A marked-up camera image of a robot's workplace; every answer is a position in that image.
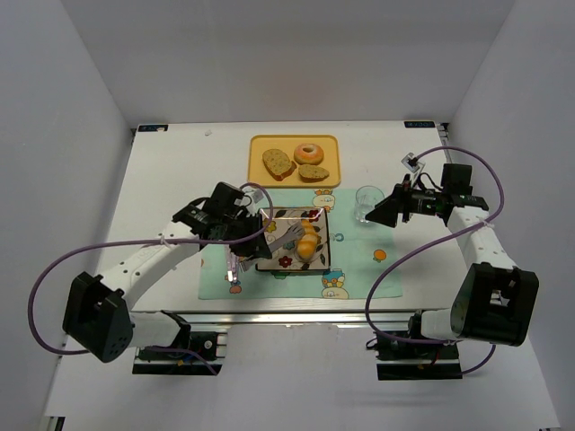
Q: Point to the green cartoon placemat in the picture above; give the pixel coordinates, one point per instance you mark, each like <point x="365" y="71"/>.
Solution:
<point x="359" y="253"/>

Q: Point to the clear drinking glass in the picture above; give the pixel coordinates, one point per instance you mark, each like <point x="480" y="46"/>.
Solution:
<point x="366" y="199"/>

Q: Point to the aluminium table rail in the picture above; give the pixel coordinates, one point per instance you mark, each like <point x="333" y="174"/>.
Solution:
<point x="289" y="318"/>

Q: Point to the orange glazed donut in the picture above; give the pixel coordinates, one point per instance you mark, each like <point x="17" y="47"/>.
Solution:
<point x="308" y="153"/>

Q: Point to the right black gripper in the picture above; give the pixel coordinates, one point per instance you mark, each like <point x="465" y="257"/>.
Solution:
<point x="402" y="205"/>

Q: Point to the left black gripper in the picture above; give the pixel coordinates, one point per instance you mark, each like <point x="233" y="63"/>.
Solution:
<point x="245" y="235"/>

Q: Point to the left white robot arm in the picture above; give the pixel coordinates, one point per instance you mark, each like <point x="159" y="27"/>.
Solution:
<point x="100" y="312"/>

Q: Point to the croissant bread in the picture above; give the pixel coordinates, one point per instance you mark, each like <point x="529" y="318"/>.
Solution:
<point x="306" y="245"/>

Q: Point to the right bread slice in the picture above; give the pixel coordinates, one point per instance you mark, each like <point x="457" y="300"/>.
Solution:
<point x="312" y="173"/>

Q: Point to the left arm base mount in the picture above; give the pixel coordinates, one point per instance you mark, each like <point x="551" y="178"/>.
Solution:
<point x="202" y="353"/>

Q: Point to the spoon with pink handle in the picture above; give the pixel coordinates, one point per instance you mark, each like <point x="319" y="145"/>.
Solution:
<point x="235" y="273"/>

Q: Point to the yellow tray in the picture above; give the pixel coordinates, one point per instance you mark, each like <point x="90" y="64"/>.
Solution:
<point x="288" y="143"/>

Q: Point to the bread slice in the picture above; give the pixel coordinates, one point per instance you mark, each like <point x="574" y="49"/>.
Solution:
<point x="278" y="164"/>
<point x="312" y="173"/>

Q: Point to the fork with pink handle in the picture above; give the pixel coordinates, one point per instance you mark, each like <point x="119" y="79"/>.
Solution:
<point x="229" y="265"/>

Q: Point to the left bread slice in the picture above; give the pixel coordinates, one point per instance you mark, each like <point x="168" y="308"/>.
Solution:
<point x="278" y="164"/>

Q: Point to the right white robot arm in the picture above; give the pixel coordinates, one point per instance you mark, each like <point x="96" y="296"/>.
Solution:
<point x="496" y="299"/>

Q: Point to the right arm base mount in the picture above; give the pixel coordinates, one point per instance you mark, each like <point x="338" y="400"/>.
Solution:
<point x="399" y="361"/>

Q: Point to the square floral plate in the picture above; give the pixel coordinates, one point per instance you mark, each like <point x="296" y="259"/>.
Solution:
<point x="287" y="258"/>

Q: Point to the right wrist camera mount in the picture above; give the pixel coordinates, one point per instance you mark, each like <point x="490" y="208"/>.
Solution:
<point x="412" y="163"/>

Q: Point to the metal tongs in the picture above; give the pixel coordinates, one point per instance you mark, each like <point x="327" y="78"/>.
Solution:
<point x="287" y="238"/>

